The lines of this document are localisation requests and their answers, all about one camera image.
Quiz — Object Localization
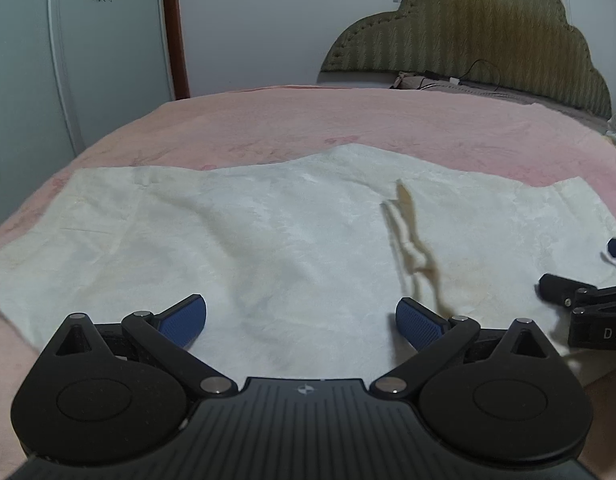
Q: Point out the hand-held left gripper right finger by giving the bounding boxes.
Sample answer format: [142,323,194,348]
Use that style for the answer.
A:
[369,297,562,402]

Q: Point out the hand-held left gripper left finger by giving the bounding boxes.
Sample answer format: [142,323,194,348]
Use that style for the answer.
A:
[50,294,239,402]

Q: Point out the white pants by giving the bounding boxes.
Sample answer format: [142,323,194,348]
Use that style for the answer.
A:
[0,144,616,386]

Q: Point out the person's right forearm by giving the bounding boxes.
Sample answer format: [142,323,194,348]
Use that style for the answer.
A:
[582,367,616,480]

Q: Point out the pink blanket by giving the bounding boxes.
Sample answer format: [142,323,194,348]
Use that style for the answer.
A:
[0,85,616,461]

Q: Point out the beige pillow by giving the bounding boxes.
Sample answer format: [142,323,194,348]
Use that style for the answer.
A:
[392,71,427,91]

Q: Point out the olive padded headboard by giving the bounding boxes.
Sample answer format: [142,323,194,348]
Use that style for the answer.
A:
[320,0,614,119]

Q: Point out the floral print wardrobe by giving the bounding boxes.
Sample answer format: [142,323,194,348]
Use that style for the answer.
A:
[0,0,177,241]

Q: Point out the black charger cable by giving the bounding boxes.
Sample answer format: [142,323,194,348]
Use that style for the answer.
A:
[418,59,505,93]

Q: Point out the brown wooden door frame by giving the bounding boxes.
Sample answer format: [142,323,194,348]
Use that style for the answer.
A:
[160,0,192,101]

